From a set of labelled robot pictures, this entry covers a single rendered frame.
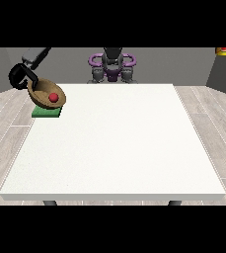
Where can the green square pad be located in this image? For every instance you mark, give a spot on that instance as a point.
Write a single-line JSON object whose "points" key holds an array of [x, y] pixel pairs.
{"points": [[45, 113]]}

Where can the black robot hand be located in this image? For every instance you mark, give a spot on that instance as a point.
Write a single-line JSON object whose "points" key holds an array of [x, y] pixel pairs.
{"points": [[15, 76]]}

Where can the small red ball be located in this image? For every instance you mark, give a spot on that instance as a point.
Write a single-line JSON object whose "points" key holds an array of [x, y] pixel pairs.
{"points": [[53, 97]]}

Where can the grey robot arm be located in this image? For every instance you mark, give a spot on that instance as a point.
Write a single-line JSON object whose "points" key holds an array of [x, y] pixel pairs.
{"points": [[35, 56]]}

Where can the dark table leg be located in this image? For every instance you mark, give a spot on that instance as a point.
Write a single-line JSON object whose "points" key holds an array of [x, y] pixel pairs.
{"points": [[175, 203], [50, 203]]}

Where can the brown wooden bowl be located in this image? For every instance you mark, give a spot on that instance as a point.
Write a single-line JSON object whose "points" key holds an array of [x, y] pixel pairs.
{"points": [[46, 89]]}

